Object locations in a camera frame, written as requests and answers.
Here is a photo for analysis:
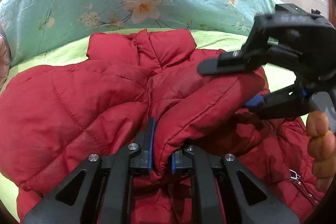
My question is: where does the lime green bed sheet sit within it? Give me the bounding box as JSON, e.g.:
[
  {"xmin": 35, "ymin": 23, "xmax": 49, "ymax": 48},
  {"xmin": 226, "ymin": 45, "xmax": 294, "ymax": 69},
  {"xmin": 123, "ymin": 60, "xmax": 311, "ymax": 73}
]
[{"xmin": 0, "ymin": 28, "xmax": 309, "ymax": 222}]

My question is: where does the red puffer jacket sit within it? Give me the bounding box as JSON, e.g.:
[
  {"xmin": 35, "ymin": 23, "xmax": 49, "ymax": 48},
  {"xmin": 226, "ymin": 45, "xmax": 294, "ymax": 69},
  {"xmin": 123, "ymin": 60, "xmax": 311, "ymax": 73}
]
[{"xmin": 0, "ymin": 28, "xmax": 326, "ymax": 224}]

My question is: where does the pink coat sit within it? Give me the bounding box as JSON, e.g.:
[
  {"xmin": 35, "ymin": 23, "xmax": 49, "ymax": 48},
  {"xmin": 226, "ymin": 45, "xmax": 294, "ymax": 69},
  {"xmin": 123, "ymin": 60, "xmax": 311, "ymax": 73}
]
[{"xmin": 0, "ymin": 27, "xmax": 11, "ymax": 89}]

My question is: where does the right hand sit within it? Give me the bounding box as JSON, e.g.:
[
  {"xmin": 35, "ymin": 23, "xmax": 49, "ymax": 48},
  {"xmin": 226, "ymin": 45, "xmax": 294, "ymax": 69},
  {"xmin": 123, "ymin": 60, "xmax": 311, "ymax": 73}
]
[{"xmin": 306, "ymin": 111, "xmax": 335, "ymax": 193}]

